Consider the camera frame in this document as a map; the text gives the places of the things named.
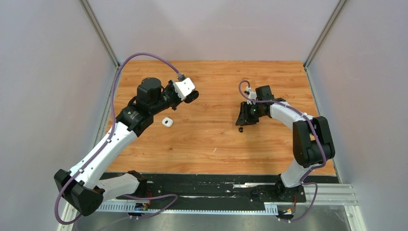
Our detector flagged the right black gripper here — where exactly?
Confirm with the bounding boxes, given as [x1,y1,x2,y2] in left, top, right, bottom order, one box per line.
[236,101,265,126]

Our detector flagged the white earbud charging case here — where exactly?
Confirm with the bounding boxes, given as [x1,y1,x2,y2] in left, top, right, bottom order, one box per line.
[162,117,174,128]

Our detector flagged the black earbud charging case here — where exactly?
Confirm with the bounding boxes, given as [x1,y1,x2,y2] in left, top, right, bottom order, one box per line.
[184,90,199,103]

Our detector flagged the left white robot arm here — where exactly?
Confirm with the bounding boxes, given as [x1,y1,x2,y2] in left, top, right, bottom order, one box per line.
[54,77,196,216]

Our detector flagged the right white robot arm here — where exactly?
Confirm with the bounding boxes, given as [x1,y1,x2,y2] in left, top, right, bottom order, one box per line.
[235,83,336,201]

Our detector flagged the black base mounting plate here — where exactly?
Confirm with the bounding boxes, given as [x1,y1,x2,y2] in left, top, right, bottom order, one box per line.
[102,172,340,212]

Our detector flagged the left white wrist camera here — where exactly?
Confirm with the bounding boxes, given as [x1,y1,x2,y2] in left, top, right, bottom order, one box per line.
[173,77,196,101]

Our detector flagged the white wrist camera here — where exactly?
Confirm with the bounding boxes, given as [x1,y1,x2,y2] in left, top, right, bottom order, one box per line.
[244,86,257,104]
[173,77,196,101]

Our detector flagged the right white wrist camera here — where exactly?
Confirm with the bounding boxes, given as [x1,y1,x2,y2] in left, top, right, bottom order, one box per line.
[244,86,257,104]

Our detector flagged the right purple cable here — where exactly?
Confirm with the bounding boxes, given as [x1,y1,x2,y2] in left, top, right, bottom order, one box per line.
[239,80,328,223]

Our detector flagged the white slotted cable duct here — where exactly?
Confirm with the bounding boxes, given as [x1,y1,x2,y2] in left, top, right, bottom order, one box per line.
[95,203,279,216]

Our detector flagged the aluminium frame rail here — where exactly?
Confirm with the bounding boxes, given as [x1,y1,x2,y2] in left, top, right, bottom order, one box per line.
[56,179,368,231]

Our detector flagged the left aluminium corner post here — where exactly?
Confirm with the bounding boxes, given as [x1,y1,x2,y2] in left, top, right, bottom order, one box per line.
[79,0,120,69]

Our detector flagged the aluminium corner post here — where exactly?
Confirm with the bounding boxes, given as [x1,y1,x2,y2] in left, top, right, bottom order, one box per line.
[79,0,120,69]
[303,0,349,70]

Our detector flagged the right aluminium corner post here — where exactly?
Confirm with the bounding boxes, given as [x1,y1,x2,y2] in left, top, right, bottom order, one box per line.
[303,0,349,70]

